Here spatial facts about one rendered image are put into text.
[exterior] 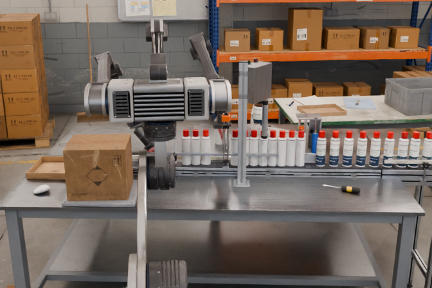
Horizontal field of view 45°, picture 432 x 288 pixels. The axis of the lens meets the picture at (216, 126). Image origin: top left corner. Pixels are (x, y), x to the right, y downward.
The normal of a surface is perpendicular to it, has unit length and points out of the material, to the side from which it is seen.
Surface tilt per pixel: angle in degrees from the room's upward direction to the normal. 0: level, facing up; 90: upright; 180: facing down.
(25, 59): 90
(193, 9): 90
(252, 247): 0
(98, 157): 90
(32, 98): 89
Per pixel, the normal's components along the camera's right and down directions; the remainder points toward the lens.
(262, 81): 0.80, 0.18
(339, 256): 0.00, -0.95
